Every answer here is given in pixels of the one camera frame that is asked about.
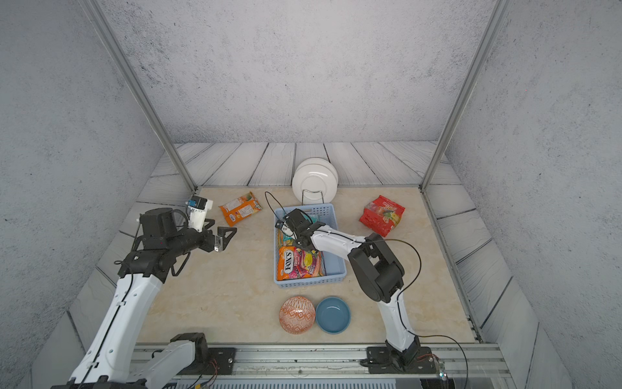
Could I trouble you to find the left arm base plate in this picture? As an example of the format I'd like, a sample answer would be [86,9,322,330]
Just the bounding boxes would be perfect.
[195,347,237,376]

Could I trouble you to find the blue bowl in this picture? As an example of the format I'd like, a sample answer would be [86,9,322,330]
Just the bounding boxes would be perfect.
[316,297,351,335]

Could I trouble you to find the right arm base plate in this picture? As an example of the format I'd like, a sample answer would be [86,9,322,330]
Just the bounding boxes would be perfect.
[360,345,439,374]

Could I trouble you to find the orange Fox's candy bag back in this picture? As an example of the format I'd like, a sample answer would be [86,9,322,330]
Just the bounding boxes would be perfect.
[219,191,262,227]

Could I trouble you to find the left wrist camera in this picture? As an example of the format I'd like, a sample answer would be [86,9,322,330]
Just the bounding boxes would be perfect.
[186,195,213,232]

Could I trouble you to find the red candy bag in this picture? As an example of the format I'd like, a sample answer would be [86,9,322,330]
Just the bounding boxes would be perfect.
[359,195,406,238]

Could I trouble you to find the teal candy bag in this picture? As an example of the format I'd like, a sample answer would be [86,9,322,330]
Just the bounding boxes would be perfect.
[290,221,325,251]

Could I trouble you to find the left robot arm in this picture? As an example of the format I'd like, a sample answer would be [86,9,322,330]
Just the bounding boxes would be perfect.
[64,207,237,388]

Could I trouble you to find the light blue plastic basket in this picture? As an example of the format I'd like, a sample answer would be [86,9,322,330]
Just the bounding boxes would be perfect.
[273,204,348,289]

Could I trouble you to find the orange patterned bowl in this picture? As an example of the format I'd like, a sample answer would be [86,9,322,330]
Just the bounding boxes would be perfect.
[279,296,316,335]

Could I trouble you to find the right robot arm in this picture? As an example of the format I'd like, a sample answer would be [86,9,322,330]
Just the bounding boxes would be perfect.
[275,208,421,371]

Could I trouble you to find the aluminium front rail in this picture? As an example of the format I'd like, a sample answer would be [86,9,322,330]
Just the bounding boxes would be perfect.
[86,343,516,389]

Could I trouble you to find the metal wire plate rack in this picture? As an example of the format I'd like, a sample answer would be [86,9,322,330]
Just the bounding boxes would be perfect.
[301,188,326,205]

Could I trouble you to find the white plates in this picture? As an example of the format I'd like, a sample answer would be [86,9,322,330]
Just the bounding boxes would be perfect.
[292,157,339,204]

